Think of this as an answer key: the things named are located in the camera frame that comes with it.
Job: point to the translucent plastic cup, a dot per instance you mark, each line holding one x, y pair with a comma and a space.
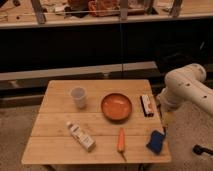
79, 96

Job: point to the white bottle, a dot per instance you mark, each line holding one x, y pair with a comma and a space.
83, 138

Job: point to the black object on floor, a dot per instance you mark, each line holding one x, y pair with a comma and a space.
199, 150

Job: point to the orange ceramic bowl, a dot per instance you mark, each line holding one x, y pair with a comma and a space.
116, 107

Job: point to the orange carrot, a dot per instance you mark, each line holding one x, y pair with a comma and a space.
121, 143

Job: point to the blue cloth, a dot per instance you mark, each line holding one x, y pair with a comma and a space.
155, 143

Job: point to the wooden folding table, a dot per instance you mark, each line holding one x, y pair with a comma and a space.
51, 143

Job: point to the black white box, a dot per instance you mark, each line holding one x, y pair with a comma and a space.
146, 105

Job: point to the wooden shelf with clutter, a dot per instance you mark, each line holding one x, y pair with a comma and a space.
50, 13

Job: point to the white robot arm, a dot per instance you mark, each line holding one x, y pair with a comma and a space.
186, 84

